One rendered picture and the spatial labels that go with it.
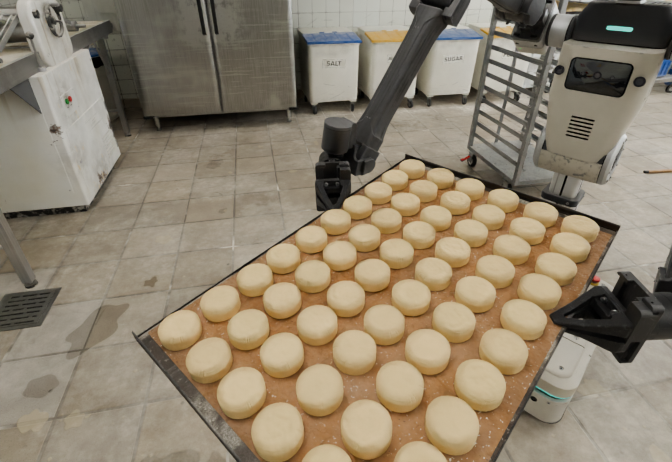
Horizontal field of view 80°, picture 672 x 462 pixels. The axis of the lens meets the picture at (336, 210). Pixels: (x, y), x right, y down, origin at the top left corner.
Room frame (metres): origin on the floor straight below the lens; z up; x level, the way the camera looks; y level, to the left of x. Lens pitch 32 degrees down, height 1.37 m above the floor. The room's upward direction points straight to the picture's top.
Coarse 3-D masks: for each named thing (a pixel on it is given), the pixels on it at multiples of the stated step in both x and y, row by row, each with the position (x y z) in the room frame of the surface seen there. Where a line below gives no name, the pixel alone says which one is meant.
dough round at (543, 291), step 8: (520, 280) 0.40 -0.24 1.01; (528, 280) 0.40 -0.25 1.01; (536, 280) 0.40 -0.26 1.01; (544, 280) 0.40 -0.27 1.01; (552, 280) 0.39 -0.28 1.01; (520, 288) 0.39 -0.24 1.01; (528, 288) 0.38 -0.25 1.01; (536, 288) 0.38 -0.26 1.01; (544, 288) 0.38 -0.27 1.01; (552, 288) 0.38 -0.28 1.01; (560, 288) 0.38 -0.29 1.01; (520, 296) 0.38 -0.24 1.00; (528, 296) 0.37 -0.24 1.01; (536, 296) 0.37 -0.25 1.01; (544, 296) 0.37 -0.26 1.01; (552, 296) 0.37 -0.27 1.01; (560, 296) 0.37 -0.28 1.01; (536, 304) 0.36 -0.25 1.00; (544, 304) 0.36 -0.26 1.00; (552, 304) 0.36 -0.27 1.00
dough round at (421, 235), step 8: (408, 224) 0.53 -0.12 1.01; (416, 224) 0.53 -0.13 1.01; (424, 224) 0.52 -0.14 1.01; (408, 232) 0.51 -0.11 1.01; (416, 232) 0.51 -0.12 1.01; (424, 232) 0.50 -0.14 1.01; (432, 232) 0.50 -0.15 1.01; (408, 240) 0.50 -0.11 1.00; (416, 240) 0.49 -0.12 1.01; (424, 240) 0.49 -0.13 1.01; (432, 240) 0.49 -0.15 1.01; (416, 248) 0.49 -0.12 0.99; (424, 248) 0.49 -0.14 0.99
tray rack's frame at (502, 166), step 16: (512, 64) 2.96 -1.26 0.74; (480, 80) 2.91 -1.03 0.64; (480, 96) 2.90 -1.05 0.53; (528, 112) 2.99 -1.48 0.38; (480, 144) 2.92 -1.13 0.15; (496, 144) 2.92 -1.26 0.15; (496, 160) 2.63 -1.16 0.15; (528, 160) 2.63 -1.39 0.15; (512, 176) 2.38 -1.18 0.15; (528, 176) 2.38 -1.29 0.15; (544, 176) 2.38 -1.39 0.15
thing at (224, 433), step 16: (464, 176) 0.69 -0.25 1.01; (560, 208) 0.57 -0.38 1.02; (304, 224) 0.56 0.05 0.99; (608, 224) 0.52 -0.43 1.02; (256, 256) 0.48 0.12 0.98; (592, 272) 0.43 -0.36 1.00; (208, 288) 0.42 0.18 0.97; (160, 320) 0.37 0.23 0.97; (144, 336) 0.34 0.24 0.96; (560, 336) 0.32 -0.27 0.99; (160, 352) 0.32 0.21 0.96; (160, 368) 0.30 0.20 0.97; (176, 368) 0.30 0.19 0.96; (544, 368) 0.28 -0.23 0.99; (176, 384) 0.27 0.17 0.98; (192, 384) 0.28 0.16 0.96; (192, 400) 0.26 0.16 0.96; (208, 416) 0.24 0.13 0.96; (224, 432) 0.22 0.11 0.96; (240, 448) 0.21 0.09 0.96; (496, 448) 0.20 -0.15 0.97
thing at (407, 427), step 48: (288, 240) 0.52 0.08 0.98; (336, 240) 0.52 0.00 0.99; (384, 240) 0.51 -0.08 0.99; (576, 288) 0.40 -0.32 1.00; (336, 336) 0.33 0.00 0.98; (480, 336) 0.33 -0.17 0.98; (288, 384) 0.27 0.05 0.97; (432, 384) 0.27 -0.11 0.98; (528, 384) 0.26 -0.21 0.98; (240, 432) 0.22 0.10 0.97; (336, 432) 0.22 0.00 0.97; (480, 432) 0.22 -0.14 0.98
